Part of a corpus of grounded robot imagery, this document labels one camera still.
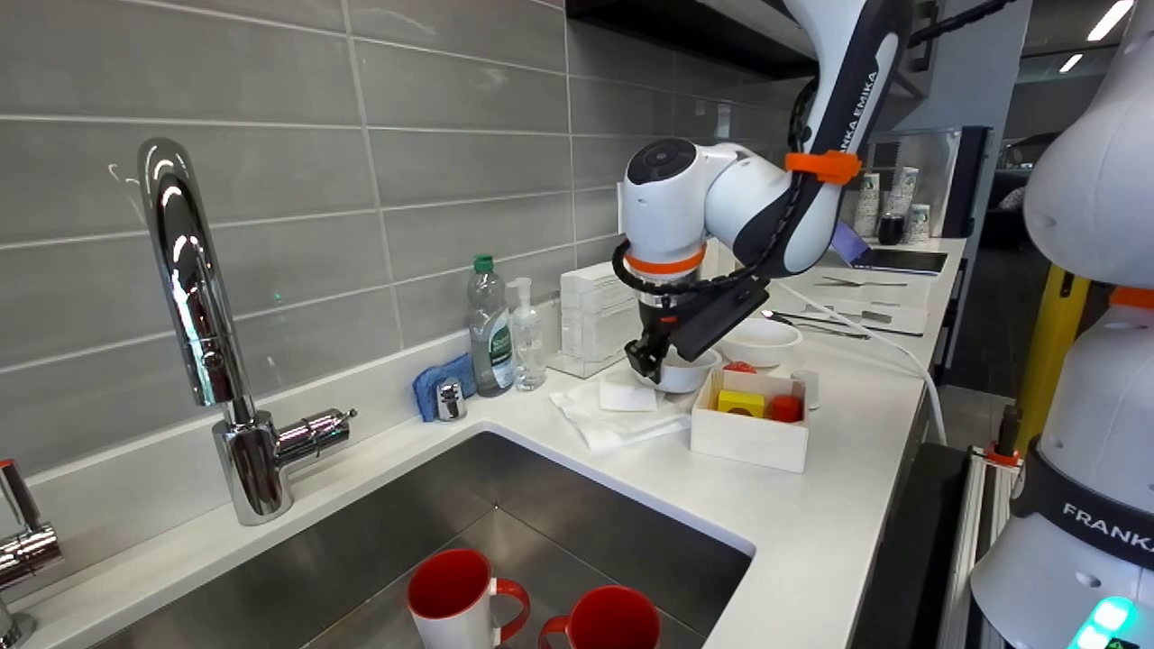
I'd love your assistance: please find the stainless steel sink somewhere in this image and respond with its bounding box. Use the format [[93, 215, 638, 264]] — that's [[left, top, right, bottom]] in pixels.
[[87, 427, 756, 649]]

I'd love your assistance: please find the blue purple panel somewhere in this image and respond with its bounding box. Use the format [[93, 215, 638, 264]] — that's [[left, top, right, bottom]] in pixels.
[[824, 219, 872, 269]]

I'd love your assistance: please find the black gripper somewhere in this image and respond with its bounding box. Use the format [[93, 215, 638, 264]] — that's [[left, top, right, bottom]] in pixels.
[[620, 269, 726, 397]]

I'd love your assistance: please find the light wooden box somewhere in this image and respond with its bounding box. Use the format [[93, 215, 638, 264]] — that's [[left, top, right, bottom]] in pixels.
[[689, 364, 823, 477]]

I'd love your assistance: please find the dark metal spoon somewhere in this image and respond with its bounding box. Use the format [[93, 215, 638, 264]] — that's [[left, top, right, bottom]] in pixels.
[[762, 305, 875, 345]]

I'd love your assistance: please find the small white bowl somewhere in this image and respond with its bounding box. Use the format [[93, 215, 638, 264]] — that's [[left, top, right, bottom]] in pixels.
[[651, 345, 729, 400]]

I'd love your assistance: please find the red and white mug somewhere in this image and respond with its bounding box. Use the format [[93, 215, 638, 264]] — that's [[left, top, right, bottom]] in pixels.
[[536, 581, 662, 649], [405, 546, 534, 649]]

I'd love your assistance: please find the white cable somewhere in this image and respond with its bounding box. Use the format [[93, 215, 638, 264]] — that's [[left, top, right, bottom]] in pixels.
[[766, 280, 953, 448]]

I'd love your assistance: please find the yellow block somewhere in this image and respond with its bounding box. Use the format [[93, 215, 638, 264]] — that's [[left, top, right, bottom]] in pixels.
[[715, 385, 771, 418]]

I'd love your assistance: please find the yellow pole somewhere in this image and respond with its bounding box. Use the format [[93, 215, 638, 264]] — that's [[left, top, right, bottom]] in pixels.
[[1016, 264, 1093, 452]]

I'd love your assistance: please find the small clear pump bottle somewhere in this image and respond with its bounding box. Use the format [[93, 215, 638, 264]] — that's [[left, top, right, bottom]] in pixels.
[[507, 276, 551, 394]]

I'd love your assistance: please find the loose white paper napkin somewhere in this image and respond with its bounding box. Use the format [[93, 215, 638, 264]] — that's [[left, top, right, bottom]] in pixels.
[[548, 364, 699, 459]]

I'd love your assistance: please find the tall chrome faucet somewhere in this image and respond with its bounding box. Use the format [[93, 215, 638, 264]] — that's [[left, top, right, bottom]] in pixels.
[[137, 138, 361, 531]]

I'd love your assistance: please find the blue sponge holder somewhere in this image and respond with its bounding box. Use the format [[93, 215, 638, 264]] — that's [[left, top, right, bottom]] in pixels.
[[412, 352, 480, 427]]

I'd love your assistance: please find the green dish soap bottle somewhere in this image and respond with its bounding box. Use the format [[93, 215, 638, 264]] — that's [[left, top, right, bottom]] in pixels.
[[465, 252, 520, 397]]

